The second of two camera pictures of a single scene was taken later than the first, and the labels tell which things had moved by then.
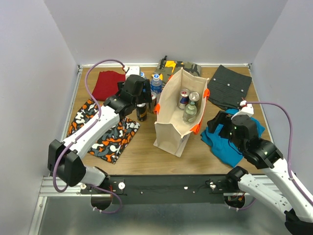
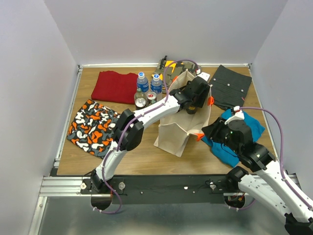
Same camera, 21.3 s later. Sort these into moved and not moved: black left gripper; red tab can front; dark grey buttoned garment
Moved: black left gripper
Not moved: dark grey buttoned garment; red tab can front
